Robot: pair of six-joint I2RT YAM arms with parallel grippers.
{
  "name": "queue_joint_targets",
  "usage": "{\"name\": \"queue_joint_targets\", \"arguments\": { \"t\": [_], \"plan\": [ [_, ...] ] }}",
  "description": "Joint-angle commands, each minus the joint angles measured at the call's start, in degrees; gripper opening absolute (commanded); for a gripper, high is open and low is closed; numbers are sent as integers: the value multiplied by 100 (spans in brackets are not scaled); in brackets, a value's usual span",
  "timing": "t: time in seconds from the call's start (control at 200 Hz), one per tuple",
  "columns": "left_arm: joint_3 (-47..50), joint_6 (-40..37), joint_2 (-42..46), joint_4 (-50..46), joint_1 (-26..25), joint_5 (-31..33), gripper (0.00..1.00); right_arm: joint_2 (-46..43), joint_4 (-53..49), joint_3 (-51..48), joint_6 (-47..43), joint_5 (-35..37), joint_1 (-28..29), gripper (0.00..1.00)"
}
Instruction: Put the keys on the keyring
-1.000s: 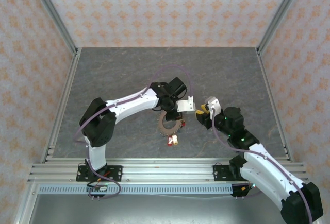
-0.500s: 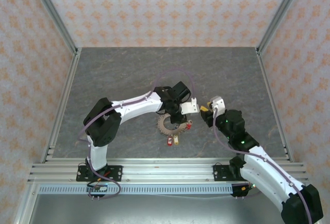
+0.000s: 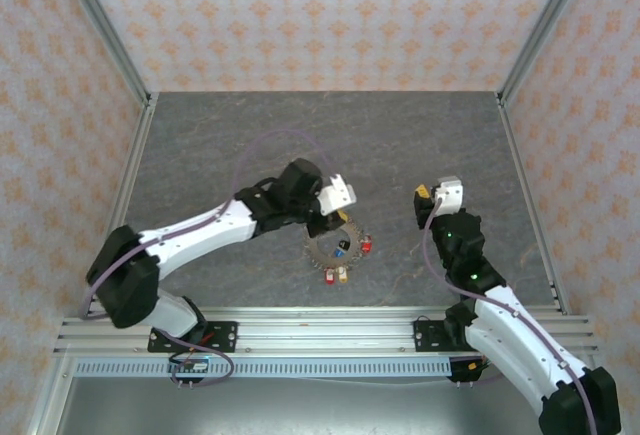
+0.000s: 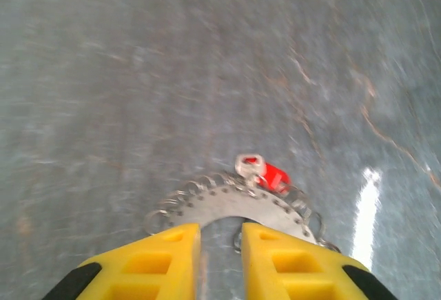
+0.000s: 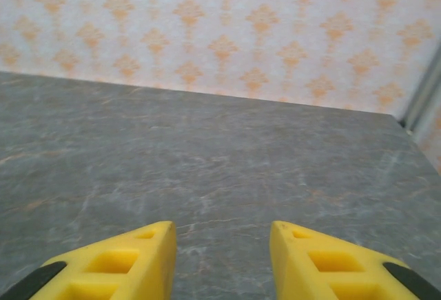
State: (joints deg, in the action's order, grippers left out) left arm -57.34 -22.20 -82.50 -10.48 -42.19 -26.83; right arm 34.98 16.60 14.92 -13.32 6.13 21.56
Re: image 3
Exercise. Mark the key with blue tag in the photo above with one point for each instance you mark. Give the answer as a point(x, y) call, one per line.
point(339, 254)

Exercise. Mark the round disc keyring with loops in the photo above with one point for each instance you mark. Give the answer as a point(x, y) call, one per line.
point(320, 247)

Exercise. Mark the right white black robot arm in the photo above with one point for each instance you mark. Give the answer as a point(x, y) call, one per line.
point(525, 345)

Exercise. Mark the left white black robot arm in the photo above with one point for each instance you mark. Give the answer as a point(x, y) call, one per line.
point(200, 237)

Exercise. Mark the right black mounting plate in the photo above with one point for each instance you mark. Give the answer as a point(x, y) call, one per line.
point(425, 335)

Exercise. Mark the black mounting plate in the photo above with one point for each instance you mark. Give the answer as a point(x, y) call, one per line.
point(225, 332)
point(425, 335)

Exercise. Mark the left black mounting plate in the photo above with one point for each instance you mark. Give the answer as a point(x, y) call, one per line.
point(225, 332)

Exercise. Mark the grey metal shelf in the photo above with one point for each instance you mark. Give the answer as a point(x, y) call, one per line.
point(325, 410)

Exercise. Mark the left small controller board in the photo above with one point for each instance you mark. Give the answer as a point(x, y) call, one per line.
point(192, 366)

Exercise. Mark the right aluminium table side rail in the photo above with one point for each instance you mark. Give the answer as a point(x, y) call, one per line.
point(517, 155)

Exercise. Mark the aluminium table side rail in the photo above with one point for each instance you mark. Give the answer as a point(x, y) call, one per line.
point(517, 155)
point(129, 180)

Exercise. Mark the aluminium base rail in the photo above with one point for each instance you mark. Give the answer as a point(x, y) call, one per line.
point(325, 330)

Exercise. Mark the left aluminium table side rail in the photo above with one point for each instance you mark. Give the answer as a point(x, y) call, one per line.
point(129, 180)

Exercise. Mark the right aluminium frame post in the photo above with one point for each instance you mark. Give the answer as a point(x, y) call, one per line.
point(546, 20)

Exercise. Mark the aluminium frame post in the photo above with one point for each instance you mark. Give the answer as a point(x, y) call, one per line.
point(546, 20)
point(101, 20)

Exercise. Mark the left aluminium frame post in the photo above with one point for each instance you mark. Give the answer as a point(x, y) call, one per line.
point(101, 20)

